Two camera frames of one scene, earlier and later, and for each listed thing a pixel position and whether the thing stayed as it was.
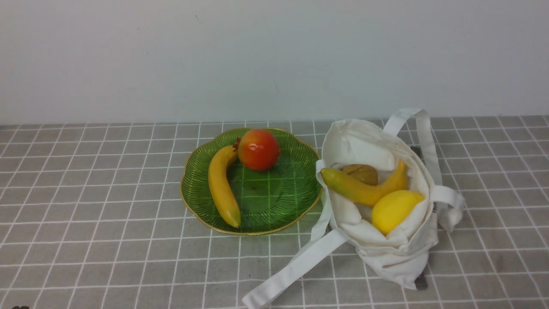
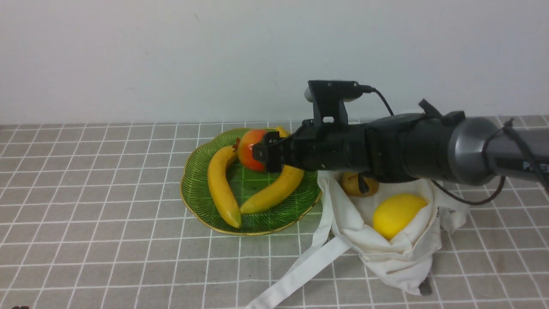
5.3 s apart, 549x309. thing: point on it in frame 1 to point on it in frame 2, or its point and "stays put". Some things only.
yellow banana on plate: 221,185 stays put
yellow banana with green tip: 354,191 to 291,178
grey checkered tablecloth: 92,216 stays put
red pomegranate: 257,149 stays put
